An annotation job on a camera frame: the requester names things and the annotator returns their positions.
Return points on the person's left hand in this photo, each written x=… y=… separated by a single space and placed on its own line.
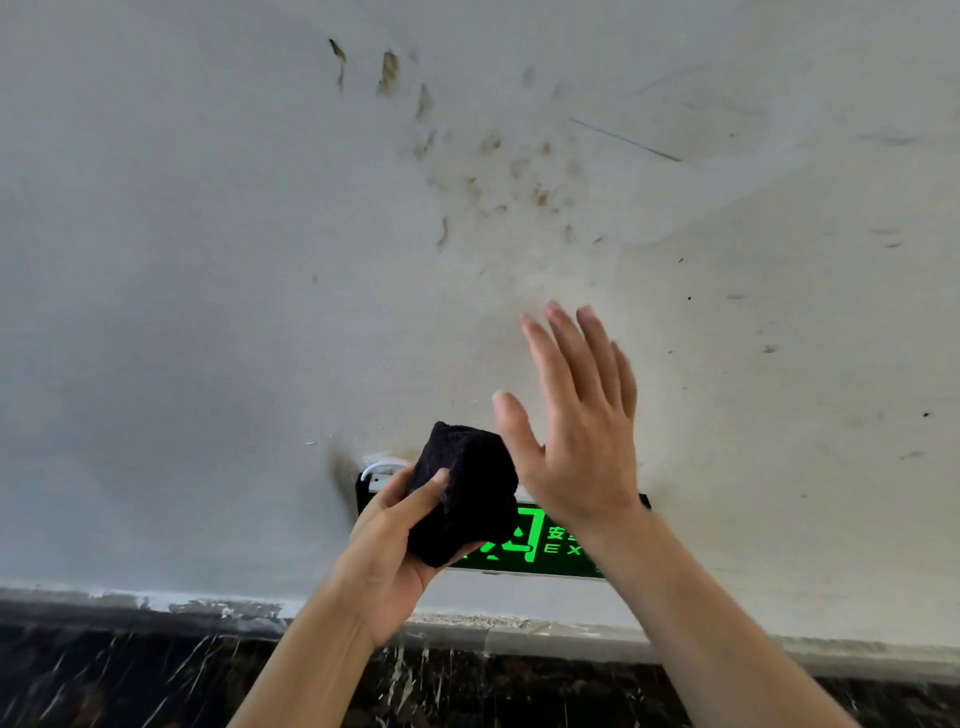
x=379 y=566

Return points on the person's right hand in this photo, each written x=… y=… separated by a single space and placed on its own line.
x=585 y=465

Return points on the person's right thumb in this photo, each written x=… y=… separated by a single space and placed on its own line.
x=517 y=431

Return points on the person's left thumb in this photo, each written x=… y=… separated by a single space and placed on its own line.
x=424 y=496

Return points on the person's right little finger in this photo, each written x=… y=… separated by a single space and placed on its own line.
x=626 y=379

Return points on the person's right middle finger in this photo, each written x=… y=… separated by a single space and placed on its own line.
x=577 y=352

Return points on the black cleaning cloth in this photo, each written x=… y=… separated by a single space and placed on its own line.
x=469 y=487

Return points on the person's left forearm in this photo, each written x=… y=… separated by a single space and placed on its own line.
x=307 y=664

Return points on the person's right forearm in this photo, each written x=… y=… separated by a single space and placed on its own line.
x=712 y=645

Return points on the green lit exit sign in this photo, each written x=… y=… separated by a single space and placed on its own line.
x=551 y=551

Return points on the dark marble baseboard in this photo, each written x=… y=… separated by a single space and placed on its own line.
x=135 y=667

